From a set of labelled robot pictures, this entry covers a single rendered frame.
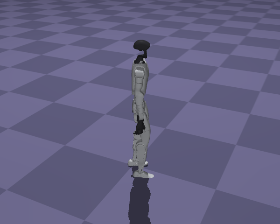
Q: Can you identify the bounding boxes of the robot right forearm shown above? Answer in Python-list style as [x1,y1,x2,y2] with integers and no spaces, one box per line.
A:
[135,93,144,120]

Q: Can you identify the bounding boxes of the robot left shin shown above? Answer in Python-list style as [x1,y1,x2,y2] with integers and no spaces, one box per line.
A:
[133,138,142,162]

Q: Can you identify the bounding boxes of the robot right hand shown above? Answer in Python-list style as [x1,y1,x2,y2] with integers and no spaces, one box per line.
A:
[133,115,145,135]

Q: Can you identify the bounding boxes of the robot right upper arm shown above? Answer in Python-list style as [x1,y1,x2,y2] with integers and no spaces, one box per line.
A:
[134,67,145,97]

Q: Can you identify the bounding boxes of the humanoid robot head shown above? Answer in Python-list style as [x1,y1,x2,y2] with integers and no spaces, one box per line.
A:
[133,40,150,64]

